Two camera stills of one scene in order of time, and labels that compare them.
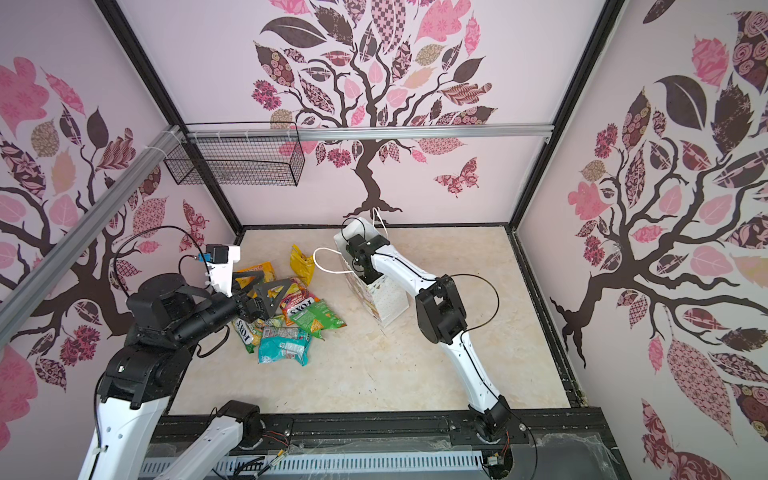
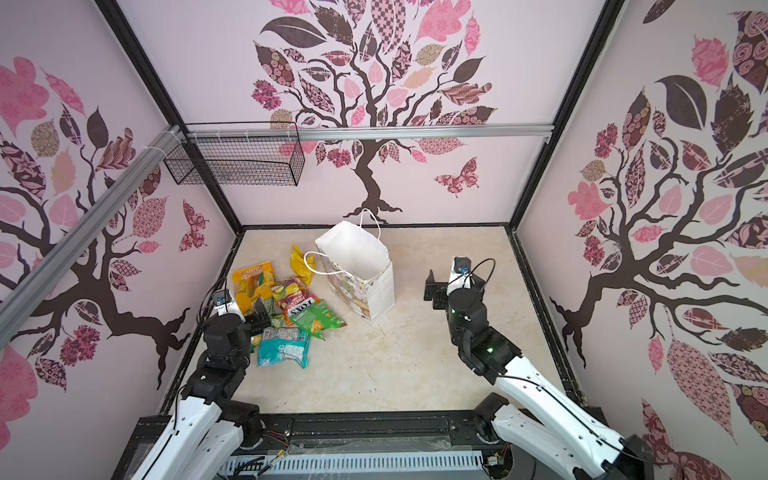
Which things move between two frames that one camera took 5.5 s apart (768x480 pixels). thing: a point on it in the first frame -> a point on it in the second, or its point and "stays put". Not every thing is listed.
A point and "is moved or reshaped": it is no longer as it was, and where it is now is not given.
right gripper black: x=357 y=264 -> x=435 y=288
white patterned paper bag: x=386 y=301 is moved or reshaped
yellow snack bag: x=302 y=266 stays put
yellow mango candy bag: x=268 y=276 stays put
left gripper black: x=265 y=307 -> x=257 y=326
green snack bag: x=317 y=318 stays put
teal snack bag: x=283 y=343 stays put
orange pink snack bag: x=295 y=299 stays put
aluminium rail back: x=396 y=133 stays put
